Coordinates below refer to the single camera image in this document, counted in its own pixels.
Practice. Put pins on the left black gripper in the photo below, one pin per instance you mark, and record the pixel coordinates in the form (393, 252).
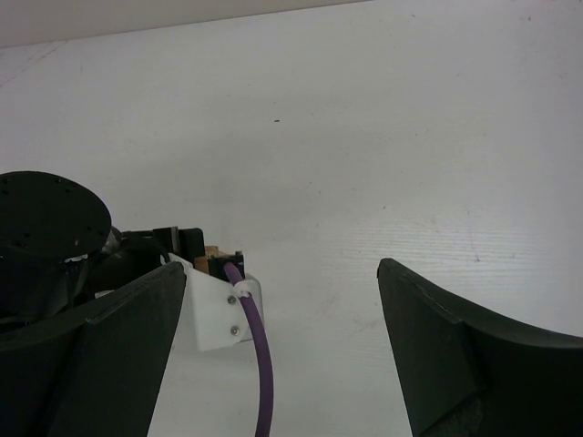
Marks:
(188, 244)

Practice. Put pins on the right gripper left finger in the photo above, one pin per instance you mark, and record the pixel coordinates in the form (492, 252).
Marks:
(95, 370)

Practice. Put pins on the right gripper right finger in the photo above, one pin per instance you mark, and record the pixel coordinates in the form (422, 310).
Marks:
(465, 370)

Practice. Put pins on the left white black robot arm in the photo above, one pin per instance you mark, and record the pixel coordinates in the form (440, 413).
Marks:
(59, 248)

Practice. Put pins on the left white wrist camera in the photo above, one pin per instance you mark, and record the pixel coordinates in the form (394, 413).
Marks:
(212, 317)

